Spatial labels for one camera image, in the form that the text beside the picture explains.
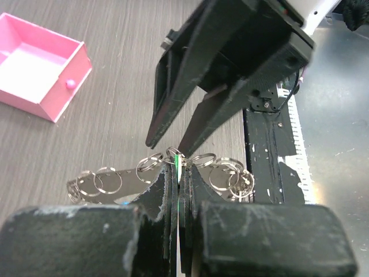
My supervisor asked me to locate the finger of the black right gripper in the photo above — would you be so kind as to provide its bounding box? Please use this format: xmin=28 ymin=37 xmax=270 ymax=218
xmin=145 ymin=1 xmax=257 ymax=148
xmin=178 ymin=80 xmax=259 ymax=156

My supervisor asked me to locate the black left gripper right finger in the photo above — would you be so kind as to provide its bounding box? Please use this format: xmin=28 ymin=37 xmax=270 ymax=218
xmin=180 ymin=167 xmax=357 ymax=276

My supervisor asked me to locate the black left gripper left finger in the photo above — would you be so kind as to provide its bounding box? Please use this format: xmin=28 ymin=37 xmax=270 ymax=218
xmin=1 ymin=169 xmax=173 ymax=276

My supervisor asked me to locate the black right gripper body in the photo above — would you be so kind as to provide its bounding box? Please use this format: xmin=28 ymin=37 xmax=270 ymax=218
xmin=160 ymin=0 xmax=315 ymax=102

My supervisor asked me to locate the green key tag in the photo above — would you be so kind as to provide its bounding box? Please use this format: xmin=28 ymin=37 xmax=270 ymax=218
xmin=175 ymin=154 xmax=182 ymax=212

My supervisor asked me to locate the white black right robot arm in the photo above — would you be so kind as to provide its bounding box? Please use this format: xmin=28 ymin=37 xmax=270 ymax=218
xmin=145 ymin=1 xmax=368 ymax=155

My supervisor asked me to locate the pink open drawer box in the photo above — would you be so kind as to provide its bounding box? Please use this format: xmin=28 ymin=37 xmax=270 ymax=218
xmin=1 ymin=13 xmax=92 ymax=122

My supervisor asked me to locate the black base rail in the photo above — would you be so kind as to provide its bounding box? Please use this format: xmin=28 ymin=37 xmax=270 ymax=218
xmin=243 ymin=83 xmax=306 ymax=205

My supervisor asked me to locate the white slotted cable duct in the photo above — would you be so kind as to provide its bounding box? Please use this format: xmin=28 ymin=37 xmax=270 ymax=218
xmin=274 ymin=96 xmax=316 ymax=204

